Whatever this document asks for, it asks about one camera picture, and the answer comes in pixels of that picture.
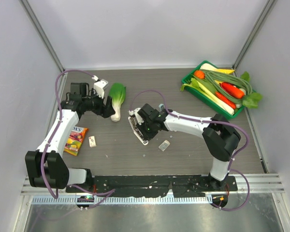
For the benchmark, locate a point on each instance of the white radish toy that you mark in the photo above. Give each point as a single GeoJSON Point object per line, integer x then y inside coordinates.
{"type": "Point", "coordinates": [207, 66]}

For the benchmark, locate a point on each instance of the green bok choy toy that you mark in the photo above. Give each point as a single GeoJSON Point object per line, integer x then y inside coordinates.
{"type": "Point", "coordinates": [118, 94]}

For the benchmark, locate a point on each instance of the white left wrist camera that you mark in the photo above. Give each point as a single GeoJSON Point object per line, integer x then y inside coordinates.
{"type": "Point", "coordinates": [100, 85]}

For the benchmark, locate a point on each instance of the colourful snack packet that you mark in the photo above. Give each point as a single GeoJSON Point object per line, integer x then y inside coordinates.
{"type": "Point", "coordinates": [75, 140]}

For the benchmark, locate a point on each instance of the perforated cable duct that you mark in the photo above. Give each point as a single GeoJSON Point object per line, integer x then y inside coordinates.
{"type": "Point", "coordinates": [85, 199]}

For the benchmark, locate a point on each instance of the white stapler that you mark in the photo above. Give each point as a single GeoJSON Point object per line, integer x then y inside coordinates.
{"type": "Point", "coordinates": [133, 123]}

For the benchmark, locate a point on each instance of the staples box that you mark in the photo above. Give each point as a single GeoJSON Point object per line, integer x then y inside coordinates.
{"type": "Point", "coordinates": [92, 141]}

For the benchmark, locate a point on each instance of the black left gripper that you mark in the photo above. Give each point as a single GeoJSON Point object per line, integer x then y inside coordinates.
{"type": "Point", "coordinates": [105, 110]}

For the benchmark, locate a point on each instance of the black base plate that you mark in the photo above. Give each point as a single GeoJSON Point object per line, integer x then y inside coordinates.
{"type": "Point", "coordinates": [153, 186]}

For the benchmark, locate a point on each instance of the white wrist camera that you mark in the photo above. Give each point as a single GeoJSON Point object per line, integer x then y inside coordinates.
{"type": "Point", "coordinates": [100, 85]}
{"type": "Point", "coordinates": [134, 113]}

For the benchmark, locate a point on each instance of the pale green leek toy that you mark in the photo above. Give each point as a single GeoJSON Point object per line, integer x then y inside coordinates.
{"type": "Point", "coordinates": [209, 92]}

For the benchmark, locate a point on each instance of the yellow corn toy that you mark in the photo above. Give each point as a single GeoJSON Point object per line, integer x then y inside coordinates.
{"type": "Point", "coordinates": [225, 71]}

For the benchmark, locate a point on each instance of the red chili pepper toy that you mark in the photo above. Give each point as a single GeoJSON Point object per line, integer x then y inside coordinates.
{"type": "Point", "coordinates": [226, 100]}

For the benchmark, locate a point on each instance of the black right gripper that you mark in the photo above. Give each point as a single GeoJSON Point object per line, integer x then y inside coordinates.
{"type": "Point", "coordinates": [147, 136]}

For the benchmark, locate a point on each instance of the green lettuce leaf toy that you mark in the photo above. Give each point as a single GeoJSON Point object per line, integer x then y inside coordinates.
{"type": "Point", "coordinates": [251, 98]}

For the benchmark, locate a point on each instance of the green long beans bundle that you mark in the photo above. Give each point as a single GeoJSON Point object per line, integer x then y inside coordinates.
{"type": "Point", "coordinates": [216, 78]}

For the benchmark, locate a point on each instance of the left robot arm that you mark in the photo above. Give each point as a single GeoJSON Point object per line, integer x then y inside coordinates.
{"type": "Point", "coordinates": [45, 165]}

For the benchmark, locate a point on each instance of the orange carrot toy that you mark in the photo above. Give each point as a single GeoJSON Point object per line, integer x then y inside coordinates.
{"type": "Point", "coordinates": [232, 90]}

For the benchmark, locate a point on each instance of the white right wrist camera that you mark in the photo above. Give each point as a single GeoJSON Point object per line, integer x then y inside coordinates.
{"type": "Point", "coordinates": [134, 113]}

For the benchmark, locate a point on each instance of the orange pumpkin toy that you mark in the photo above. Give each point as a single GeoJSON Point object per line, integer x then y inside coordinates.
{"type": "Point", "coordinates": [199, 74]}

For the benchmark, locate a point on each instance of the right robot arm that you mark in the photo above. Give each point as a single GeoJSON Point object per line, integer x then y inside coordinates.
{"type": "Point", "coordinates": [221, 139]}

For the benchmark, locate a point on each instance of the staples tray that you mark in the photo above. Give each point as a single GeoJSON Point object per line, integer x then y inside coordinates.
{"type": "Point", "coordinates": [164, 145]}

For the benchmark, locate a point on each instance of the green plastic tray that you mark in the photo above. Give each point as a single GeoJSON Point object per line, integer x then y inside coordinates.
{"type": "Point", "coordinates": [187, 79]}

